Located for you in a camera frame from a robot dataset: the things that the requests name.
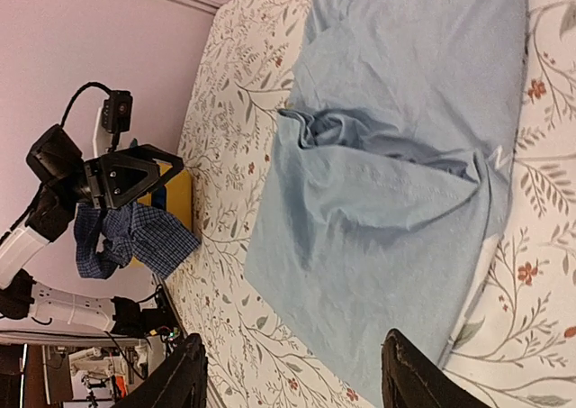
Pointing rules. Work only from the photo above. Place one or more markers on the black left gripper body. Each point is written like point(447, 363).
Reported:
point(54, 207)

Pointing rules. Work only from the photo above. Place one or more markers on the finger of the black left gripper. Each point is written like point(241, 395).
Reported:
point(122, 177)

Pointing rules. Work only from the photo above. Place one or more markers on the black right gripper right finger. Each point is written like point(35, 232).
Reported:
point(410, 379)

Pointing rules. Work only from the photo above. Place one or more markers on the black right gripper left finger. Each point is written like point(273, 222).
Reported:
point(181, 380)

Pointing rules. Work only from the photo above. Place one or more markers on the light blue t-shirt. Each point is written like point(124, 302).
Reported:
point(390, 172)

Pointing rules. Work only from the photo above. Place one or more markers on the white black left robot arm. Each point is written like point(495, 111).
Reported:
point(23, 297)

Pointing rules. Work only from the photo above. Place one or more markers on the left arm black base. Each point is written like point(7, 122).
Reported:
point(159, 315)

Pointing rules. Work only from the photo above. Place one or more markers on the yellow laundry basket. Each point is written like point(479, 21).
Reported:
point(179, 203)

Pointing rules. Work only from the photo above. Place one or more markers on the blue checkered shirt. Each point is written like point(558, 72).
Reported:
point(107, 240)

